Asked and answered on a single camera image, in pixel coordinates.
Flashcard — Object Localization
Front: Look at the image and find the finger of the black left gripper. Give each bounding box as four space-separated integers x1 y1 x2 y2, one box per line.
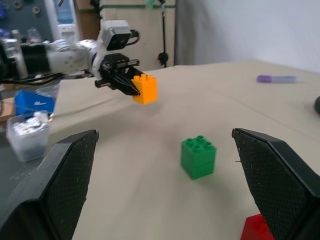
109 73 140 97

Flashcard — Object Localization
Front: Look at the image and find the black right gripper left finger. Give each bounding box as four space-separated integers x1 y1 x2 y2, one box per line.
0 129 100 240

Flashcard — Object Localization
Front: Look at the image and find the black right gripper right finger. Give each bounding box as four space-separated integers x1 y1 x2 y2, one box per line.
231 127 320 240

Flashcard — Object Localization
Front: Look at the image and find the orange building block cube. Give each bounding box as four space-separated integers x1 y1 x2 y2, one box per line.
131 74 158 105

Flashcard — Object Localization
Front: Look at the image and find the clear plastic parts container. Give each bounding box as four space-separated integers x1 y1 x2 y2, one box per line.
5 110 52 163

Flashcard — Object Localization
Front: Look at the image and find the red building block cube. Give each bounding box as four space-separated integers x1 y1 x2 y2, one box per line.
240 213 276 240

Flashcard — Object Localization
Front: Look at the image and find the beige table cloth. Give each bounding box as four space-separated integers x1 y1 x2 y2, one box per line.
46 59 320 240

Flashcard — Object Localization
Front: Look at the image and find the white water dispenser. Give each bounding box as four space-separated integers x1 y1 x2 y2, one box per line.
55 0 78 43

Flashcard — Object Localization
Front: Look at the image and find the green building block cube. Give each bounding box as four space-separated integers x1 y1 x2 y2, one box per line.
180 135 217 181

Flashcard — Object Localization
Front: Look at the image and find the blue plastic bin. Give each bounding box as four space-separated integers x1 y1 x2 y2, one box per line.
14 89 56 118

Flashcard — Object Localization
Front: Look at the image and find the purple capped marker tube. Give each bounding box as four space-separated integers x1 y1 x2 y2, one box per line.
256 74 305 84

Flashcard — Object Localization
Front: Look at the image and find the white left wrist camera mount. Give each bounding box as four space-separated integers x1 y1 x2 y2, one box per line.
95 19 133 76

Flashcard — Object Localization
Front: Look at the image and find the cardboard box with green strap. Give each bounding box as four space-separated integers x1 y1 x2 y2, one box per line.
99 0 177 72

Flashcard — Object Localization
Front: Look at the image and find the black hanging cable with plug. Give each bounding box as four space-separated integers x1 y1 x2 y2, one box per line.
157 0 169 68

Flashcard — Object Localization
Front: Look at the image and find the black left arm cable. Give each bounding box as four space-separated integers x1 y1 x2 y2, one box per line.
0 71 69 85

